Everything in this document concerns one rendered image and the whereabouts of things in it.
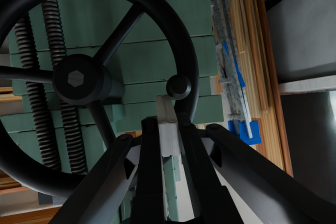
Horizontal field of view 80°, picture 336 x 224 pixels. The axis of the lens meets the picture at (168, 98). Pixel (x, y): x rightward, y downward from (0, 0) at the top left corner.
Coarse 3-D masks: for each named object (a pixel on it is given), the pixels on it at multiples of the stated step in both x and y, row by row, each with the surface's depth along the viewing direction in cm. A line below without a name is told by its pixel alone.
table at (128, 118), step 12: (204, 96) 43; (216, 96) 43; (84, 108) 33; (108, 108) 33; (120, 108) 39; (132, 108) 43; (144, 108) 43; (204, 108) 43; (216, 108) 43; (12, 120) 33; (24, 120) 33; (60, 120) 33; (84, 120) 33; (120, 120) 43; (132, 120) 43; (192, 120) 43; (204, 120) 43; (216, 120) 43; (12, 132) 42; (120, 132) 43
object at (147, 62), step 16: (80, 48) 43; (96, 48) 43; (128, 48) 43; (144, 48) 43; (160, 48) 43; (208, 48) 44; (16, 64) 43; (48, 64) 43; (112, 64) 43; (128, 64) 43; (144, 64) 43; (160, 64) 43; (208, 64) 43; (16, 80) 43; (128, 80) 43; (144, 80) 43; (160, 80) 43
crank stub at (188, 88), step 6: (174, 78) 19; (180, 78) 19; (186, 78) 19; (168, 84) 19; (174, 84) 19; (180, 84) 19; (186, 84) 19; (168, 90) 19; (174, 90) 19; (180, 90) 19; (186, 90) 19; (174, 96) 19; (180, 96) 19
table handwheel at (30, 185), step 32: (0, 0) 24; (32, 0) 25; (128, 0) 26; (160, 0) 25; (0, 32) 25; (128, 32) 26; (64, 64) 23; (96, 64) 23; (192, 64) 24; (64, 96) 23; (96, 96) 24; (192, 96) 24; (0, 128) 25; (0, 160) 24; (32, 160) 25; (64, 192) 24
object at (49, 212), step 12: (0, 96) 213; (12, 96) 215; (0, 180) 220; (12, 180) 217; (0, 192) 205; (0, 216) 244; (12, 216) 240; (24, 216) 238; (36, 216) 235; (48, 216) 232
